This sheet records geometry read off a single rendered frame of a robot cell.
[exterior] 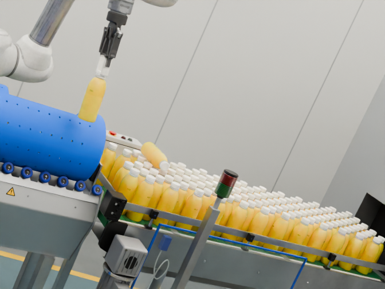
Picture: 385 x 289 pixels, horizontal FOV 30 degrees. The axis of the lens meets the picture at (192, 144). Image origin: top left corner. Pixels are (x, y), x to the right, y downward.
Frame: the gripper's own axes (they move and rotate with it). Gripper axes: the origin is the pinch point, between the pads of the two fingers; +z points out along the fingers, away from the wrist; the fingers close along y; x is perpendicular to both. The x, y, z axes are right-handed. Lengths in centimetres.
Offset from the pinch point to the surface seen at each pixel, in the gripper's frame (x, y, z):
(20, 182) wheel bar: -17, -7, 51
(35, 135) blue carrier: -17.8, -2.5, 31.2
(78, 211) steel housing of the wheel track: 8, -5, 59
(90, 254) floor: 95, -161, 138
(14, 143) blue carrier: -24.7, -3.0, 35.5
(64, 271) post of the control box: 30, -50, 104
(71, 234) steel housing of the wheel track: 10, -8, 70
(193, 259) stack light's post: 51, 20, 64
